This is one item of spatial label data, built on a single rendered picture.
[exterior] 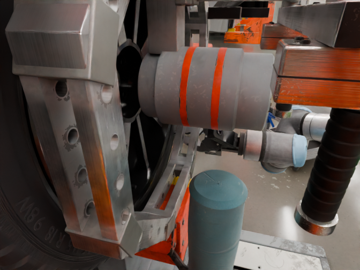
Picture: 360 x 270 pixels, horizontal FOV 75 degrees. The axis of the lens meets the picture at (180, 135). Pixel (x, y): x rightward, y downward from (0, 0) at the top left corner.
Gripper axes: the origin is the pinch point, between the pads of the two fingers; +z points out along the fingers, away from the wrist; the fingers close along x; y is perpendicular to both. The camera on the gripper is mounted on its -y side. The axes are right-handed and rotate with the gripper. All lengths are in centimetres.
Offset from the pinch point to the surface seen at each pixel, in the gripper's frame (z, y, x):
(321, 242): -63, 64, -26
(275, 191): -45, 87, -3
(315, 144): -75, 114, 38
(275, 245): -40, 49, -30
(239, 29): 1, 380, 373
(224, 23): 10, 161, 189
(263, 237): -35, 51, -28
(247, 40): -18, 246, 234
